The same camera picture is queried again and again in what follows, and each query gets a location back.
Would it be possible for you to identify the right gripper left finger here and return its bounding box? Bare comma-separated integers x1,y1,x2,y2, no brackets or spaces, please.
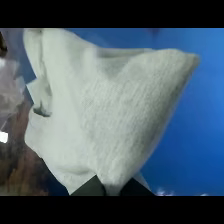
70,174,108,197

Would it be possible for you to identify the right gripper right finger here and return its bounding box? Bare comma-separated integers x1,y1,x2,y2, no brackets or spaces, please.
119,176,157,197

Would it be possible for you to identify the white knitted garment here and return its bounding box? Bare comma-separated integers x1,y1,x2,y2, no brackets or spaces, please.
22,28,201,197

